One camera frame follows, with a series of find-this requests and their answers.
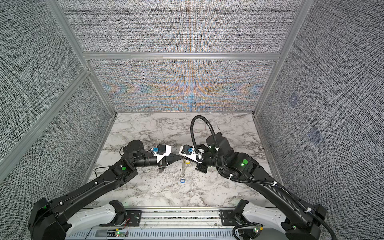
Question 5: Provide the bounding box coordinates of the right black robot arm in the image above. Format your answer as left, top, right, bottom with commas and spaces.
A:
179, 133, 337, 240

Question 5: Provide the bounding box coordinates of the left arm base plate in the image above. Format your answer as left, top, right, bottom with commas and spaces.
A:
99, 210, 142, 228

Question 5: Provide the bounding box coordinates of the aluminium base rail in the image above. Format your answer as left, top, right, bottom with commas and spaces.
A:
53, 207, 310, 240

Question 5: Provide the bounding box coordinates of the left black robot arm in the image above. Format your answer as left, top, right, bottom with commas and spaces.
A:
28, 140, 183, 240

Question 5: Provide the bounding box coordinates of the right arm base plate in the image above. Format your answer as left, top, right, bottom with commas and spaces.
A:
219, 209, 251, 227

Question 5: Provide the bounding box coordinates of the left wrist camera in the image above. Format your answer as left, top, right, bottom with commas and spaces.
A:
151, 145, 172, 163

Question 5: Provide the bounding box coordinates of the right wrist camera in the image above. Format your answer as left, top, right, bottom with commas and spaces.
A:
179, 145, 204, 164

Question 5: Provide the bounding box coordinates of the aluminium enclosure frame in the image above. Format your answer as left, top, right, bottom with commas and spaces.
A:
1, 1, 314, 181

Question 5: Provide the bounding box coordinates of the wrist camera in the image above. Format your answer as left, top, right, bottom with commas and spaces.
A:
179, 145, 204, 164
151, 145, 172, 163

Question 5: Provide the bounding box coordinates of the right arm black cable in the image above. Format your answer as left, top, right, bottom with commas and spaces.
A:
190, 115, 338, 240

